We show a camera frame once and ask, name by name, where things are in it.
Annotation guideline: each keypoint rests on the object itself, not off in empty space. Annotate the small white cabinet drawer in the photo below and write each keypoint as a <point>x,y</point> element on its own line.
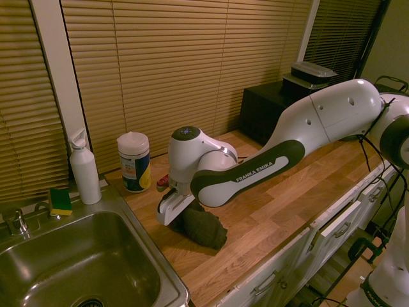
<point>374,198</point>

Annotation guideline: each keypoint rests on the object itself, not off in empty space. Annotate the wipes canister with white lid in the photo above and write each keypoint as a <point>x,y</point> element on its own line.
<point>135,166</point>

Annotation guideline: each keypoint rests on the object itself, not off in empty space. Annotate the dark grey knitted cloth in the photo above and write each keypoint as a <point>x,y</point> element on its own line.
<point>204,228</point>

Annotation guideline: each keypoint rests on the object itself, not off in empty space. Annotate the small red object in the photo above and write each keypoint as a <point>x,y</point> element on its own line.
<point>163,183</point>

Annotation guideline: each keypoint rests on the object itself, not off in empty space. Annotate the black camera stand pole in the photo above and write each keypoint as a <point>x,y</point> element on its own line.
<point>372,35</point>

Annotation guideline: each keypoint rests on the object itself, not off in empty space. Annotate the black box appliance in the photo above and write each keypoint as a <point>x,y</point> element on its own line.
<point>260,112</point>

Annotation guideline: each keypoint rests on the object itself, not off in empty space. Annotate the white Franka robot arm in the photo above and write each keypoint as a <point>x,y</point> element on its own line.
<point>252,172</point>

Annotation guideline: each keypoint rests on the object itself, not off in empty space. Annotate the narrow beige window blind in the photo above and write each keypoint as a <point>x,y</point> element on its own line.
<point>25,112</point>

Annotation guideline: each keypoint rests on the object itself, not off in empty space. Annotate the stainless steel sink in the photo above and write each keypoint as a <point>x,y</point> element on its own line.
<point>73,256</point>

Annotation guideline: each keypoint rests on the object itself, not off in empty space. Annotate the wide beige window blind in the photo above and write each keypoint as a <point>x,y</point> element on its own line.
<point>179,70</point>

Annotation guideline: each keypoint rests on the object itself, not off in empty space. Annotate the black lidded food container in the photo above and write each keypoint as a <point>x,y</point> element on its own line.
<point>311,72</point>

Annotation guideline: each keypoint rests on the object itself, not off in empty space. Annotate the open white cabinet drawer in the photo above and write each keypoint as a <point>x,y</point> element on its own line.
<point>338,227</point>

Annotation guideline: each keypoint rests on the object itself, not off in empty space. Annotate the dark shaded window blind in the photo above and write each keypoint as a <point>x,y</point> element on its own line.
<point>338,35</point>

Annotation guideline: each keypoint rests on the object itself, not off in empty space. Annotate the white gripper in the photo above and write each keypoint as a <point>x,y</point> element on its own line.
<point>172,209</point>

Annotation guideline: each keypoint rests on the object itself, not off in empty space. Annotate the white cabinet drawer with knob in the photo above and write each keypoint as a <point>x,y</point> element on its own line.
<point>274,275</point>

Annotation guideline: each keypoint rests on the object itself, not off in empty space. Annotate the green and yellow sponge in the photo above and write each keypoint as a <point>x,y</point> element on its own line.
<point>60,202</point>

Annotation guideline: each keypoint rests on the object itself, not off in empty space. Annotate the white water bottle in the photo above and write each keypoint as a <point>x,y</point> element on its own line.
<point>84,172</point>

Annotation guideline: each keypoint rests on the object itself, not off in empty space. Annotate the chrome faucet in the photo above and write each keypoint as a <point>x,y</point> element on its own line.
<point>16,220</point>

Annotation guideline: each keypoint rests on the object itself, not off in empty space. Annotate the black clamp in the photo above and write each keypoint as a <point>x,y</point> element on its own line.
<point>367,249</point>

